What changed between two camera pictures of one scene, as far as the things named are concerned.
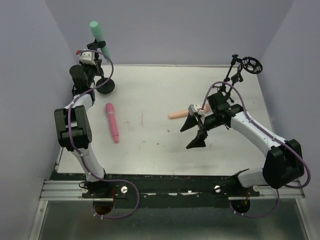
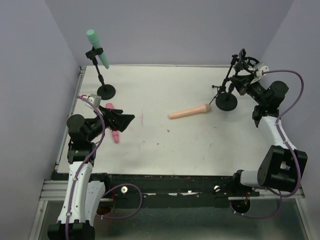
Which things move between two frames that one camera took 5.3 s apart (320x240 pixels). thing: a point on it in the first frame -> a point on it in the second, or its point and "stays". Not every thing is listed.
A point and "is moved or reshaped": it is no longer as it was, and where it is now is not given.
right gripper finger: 191,121 -> 242,54
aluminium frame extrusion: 59,190 stays
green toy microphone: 98,36 -> 95,43
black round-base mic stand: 109,86 is moved or reshaped
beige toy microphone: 184,113 stays
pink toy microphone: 110,109 stays
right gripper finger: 199,140 -> 231,87
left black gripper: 97,64 -> 110,120
